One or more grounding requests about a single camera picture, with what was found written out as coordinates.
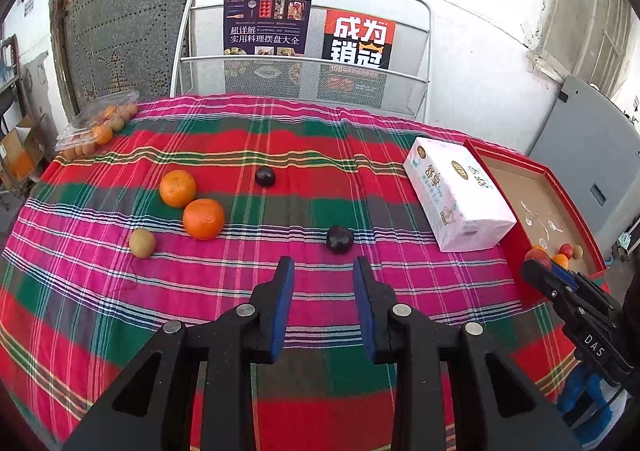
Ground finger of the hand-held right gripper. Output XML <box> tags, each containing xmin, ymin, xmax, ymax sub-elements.
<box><xmin>521</xmin><ymin>259</ymin><xmax>576</xmax><ymax>307</ymax></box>
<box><xmin>551</xmin><ymin>267</ymin><xmax>607</xmax><ymax>297</ymax></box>

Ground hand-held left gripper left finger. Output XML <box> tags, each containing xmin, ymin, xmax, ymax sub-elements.
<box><xmin>62</xmin><ymin>256</ymin><xmax>296</xmax><ymax>451</ymax></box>

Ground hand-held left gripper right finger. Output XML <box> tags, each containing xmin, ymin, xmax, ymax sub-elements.
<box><xmin>352</xmin><ymin>256</ymin><xmax>583</xmax><ymax>451</ymax></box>

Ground red cardboard box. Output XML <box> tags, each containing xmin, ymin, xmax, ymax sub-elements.
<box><xmin>462</xmin><ymin>138</ymin><xmax>608</xmax><ymax>307</ymax></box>

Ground reddish orange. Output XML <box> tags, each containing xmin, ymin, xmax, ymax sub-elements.
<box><xmin>182</xmin><ymin>198</ymin><xmax>225</xmax><ymax>240</ymax></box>

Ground person's right hand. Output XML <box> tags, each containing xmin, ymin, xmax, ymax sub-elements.
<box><xmin>556</xmin><ymin>365</ymin><xmax>628</xmax><ymax>427</ymax></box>

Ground white tissue pack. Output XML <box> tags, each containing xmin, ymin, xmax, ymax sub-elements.
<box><xmin>403</xmin><ymin>136</ymin><xmax>517</xmax><ymax>253</ymax></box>

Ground grey panel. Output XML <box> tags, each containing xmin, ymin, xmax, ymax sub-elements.
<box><xmin>527</xmin><ymin>75</ymin><xmax>640</xmax><ymax>262</ymax></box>

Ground plaid tablecloth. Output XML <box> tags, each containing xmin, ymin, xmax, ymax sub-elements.
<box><xmin>0</xmin><ymin>94</ymin><xmax>611</xmax><ymax>451</ymax></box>

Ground heap of small brown kiwis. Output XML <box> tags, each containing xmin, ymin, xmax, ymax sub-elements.
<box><xmin>61</xmin><ymin>104</ymin><xmax>138</xmax><ymax>159</ymax></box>

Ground red and black book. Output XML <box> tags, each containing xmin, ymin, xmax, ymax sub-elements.
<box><xmin>317</xmin><ymin>8</ymin><xmax>397</xmax><ymax>107</ymax></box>

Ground clear plastic clamshell container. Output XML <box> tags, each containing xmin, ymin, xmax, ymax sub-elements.
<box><xmin>55</xmin><ymin>90</ymin><xmax>140</xmax><ymax>161</ymax></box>

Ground barred window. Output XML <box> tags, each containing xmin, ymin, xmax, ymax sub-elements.
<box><xmin>547</xmin><ymin>0</ymin><xmax>633</xmax><ymax>97</ymax></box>

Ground dark cookbook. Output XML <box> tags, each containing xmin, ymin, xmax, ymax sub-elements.
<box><xmin>222</xmin><ymin>0</ymin><xmax>312</xmax><ymax>99</ymax></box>

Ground metal mesh rack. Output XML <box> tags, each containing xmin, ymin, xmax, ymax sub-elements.
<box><xmin>170</xmin><ymin>0</ymin><xmax>433</xmax><ymax>122</ymax></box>

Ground cardboard boxes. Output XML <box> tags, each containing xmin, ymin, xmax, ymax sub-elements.
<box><xmin>0</xmin><ymin>114</ymin><xmax>51</xmax><ymax>192</ymax></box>

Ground studded metal door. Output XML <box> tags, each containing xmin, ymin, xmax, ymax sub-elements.
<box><xmin>50</xmin><ymin>0</ymin><xmax>206</xmax><ymax>117</ymax></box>

